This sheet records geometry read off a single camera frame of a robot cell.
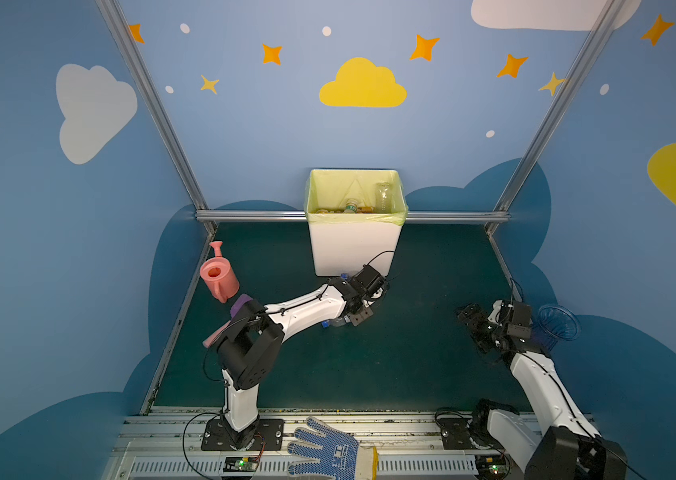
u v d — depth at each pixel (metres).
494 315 0.76
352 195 1.01
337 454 0.72
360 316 0.80
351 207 0.98
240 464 0.71
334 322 0.92
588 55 0.75
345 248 0.94
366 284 0.70
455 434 0.74
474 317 0.77
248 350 0.47
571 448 0.40
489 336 0.67
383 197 0.99
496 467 0.71
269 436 0.73
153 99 0.84
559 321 0.76
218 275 0.93
